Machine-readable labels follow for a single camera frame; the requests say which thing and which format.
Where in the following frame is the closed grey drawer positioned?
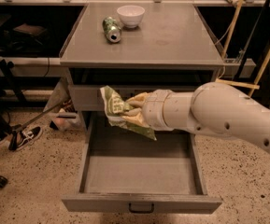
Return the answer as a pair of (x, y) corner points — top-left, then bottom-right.
(69, 85), (193, 112)

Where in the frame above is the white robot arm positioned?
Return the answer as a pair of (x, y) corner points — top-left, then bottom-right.
(123, 82), (270, 154)

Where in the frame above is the grey drawer cabinet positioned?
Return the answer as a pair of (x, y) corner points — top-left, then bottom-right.
(59, 2), (225, 135)

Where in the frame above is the green soda can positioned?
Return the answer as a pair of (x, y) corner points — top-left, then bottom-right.
(102, 17), (121, 43)

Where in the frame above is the wooden easel frame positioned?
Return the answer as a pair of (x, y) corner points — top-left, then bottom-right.
(223, 0), (270, 94)

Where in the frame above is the black and white sneaker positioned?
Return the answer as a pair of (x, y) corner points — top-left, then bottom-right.
(16, 126), (42, 150)

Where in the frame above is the green jalapeno chip bag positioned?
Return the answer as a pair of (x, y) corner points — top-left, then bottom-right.
(100, 86), (156, 141)

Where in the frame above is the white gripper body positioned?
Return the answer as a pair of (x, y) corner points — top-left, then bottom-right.
(142, 90), (172, 131)

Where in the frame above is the open grey drawer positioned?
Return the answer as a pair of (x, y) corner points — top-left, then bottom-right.
(62, 112), (222, 214)

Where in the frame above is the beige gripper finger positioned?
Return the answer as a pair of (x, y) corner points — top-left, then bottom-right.
(121, 108), (149, 128)
(126, 92), (149, 107)

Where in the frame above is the white ceramic bowl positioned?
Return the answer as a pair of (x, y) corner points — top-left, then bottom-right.
(117, 5), (145, 28)

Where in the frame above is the clear plastic bag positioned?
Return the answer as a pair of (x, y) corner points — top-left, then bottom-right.
(44, 77), (82, 132)

